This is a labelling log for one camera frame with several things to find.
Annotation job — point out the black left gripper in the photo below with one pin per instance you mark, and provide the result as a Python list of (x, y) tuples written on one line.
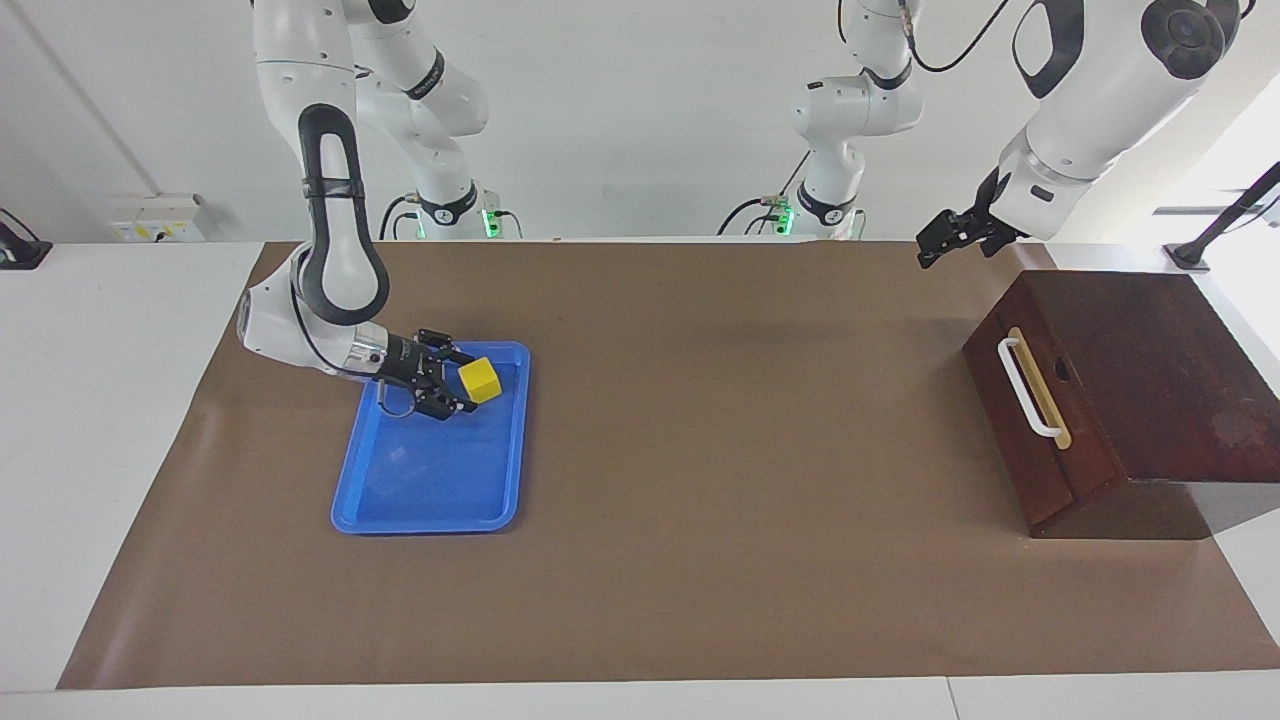
[(995, 215)]

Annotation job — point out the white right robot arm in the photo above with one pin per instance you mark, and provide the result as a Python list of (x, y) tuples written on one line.
[(340, 270)]

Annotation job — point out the black camera stand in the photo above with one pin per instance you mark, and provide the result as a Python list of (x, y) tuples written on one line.
[(1225, 222)]

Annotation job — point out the dark wooden drawer cabinet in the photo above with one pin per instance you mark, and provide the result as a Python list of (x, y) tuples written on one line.
[(1160, 380)]

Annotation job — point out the brown paper table mat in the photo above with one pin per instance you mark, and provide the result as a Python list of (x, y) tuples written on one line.
[(750, 500)]

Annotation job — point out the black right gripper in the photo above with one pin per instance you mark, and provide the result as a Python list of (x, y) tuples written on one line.
[(408, 362)]

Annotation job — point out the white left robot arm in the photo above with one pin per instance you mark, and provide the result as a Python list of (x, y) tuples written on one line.
[(1090, 100)]

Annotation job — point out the blue plastic tray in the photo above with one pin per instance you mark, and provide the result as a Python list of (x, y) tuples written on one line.
[(430, 470)]

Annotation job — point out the yellow cube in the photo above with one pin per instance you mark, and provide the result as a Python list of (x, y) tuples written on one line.
[(481, 381)]

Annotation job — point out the white wall power outlet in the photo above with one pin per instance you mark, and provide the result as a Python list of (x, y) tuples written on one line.
[(155, 218)]

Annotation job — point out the green lit base connector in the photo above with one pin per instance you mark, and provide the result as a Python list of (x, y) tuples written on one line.
[(785, 218), (490, 222)]

